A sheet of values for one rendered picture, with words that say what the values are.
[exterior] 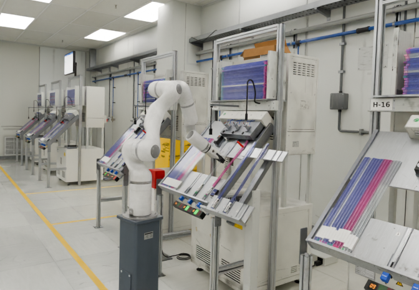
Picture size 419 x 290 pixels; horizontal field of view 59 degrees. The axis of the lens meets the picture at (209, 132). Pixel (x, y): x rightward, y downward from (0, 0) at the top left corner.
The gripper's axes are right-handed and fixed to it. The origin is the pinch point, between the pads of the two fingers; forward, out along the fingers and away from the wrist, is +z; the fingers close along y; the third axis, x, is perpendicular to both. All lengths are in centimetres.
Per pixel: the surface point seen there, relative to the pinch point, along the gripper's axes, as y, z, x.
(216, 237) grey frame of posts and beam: -25, 7, 48
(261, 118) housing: -18.4, -0.8, -35.5
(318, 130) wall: 56, 133, -113
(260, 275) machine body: -21, 62, 53
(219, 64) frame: 38, -20, -73
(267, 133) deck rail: -21.1, 7.7, -28.6
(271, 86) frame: -23, -9, -56
